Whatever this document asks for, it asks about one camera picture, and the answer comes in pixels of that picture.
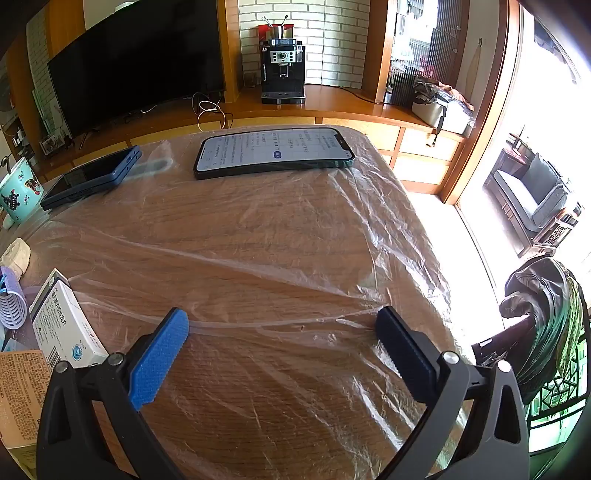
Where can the black coffee machine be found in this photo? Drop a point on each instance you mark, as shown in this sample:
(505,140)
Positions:
(282,69)

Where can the dark bag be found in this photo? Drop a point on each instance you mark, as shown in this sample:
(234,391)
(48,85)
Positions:
(434,90)

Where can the teal patterned mug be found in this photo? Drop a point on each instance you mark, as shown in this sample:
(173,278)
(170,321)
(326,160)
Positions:
(21,194)

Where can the brown cardboard box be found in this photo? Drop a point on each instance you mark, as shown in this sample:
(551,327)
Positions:
(21,392)

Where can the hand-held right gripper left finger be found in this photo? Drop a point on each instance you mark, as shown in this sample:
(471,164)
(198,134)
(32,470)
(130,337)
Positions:
(159,357)

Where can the small picture frame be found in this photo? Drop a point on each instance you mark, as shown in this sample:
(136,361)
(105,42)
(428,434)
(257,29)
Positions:
(51,144)

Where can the white medicine box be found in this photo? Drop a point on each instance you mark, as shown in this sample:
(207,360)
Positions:
(64,327)

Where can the green patterned scarf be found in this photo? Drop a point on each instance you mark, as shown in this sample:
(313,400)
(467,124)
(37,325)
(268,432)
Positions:
(572,323)

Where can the crumpled white tissue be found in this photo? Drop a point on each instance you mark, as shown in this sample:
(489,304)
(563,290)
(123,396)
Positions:
(16,256)

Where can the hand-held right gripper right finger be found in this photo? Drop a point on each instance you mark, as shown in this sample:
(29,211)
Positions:
(406,355)

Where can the dark jacket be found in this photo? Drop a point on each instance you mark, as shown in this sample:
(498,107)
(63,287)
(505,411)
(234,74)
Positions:
(540,300)

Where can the metal utensil cup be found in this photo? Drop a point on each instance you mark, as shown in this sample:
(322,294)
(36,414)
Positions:
(276,31)

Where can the lavender hair roller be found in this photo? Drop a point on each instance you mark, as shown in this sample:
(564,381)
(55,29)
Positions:
(14,304)

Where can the grey cushioned armchair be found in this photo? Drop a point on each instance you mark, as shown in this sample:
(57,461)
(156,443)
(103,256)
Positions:
(540,194)

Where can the dark blue phone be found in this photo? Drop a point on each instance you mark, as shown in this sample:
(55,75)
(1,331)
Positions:
(87,177)

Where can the black flat television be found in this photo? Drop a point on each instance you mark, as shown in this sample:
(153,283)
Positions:
(138,60)

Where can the small grey white box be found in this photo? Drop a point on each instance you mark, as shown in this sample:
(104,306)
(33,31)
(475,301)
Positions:
(57,277)

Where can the smartphone with lit screen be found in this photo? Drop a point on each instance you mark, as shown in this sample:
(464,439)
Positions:
(272,150)

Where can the white storage box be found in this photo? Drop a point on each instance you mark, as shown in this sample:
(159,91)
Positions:
(438,115)

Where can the red box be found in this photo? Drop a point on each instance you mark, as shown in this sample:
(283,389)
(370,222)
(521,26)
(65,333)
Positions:
(262,33)

